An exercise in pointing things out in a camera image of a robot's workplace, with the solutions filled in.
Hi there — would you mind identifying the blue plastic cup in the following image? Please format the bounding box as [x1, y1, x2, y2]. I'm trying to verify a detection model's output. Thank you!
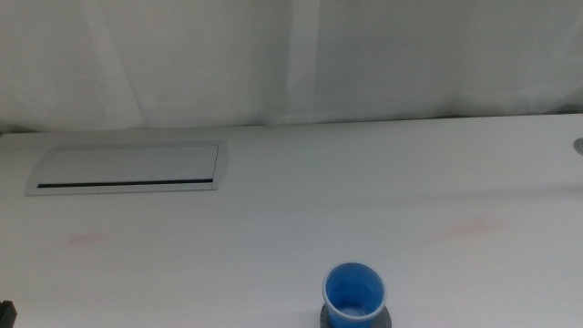
[322, 261, 388, 328]

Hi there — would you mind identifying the round grey cup mat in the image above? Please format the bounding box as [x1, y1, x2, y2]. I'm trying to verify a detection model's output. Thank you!
[319, 302, 394, 328]

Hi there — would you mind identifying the white backdrop curtain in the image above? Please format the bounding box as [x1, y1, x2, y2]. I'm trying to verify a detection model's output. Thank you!
[0, 0, 583, 134]

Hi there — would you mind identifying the grey cable tray flap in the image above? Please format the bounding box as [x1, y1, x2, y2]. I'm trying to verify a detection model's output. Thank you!
[25, 139, 230, 198]

